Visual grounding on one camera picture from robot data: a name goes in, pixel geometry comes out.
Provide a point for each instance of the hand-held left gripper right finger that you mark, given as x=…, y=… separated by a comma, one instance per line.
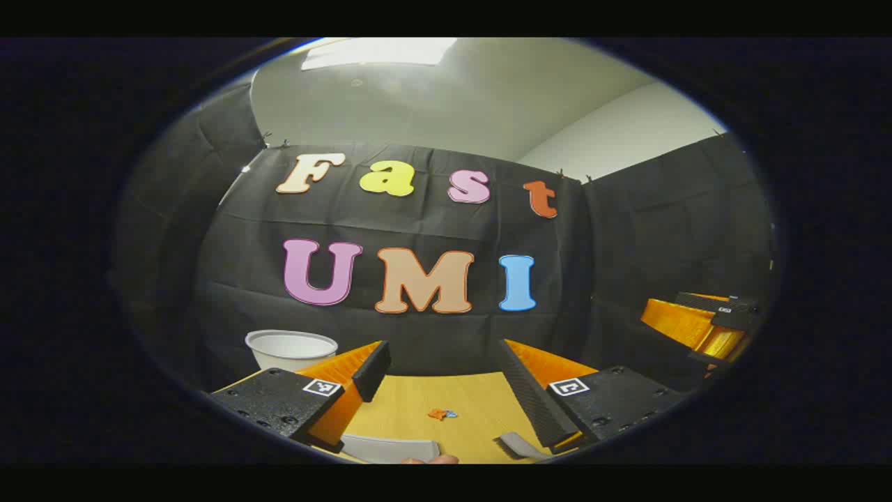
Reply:
x=533, y=404

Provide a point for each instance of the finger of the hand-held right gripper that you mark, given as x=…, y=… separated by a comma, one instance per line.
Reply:
x=725, y=345
x=679, y=322

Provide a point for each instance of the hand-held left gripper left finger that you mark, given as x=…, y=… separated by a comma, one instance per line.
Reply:
x=373, y=366

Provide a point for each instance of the small grey broom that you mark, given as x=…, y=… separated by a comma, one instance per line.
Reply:
x=519, y=446

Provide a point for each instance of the orange paper trash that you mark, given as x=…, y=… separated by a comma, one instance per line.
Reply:
x=437, y=414

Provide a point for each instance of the white ribbed garbage bin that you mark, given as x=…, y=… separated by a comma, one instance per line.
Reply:
x=289, y=350

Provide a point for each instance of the grey dustpan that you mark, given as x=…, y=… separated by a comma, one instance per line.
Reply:
x=390, y=450

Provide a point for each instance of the wooden desktop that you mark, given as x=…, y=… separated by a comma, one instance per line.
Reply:
x=432, y=394

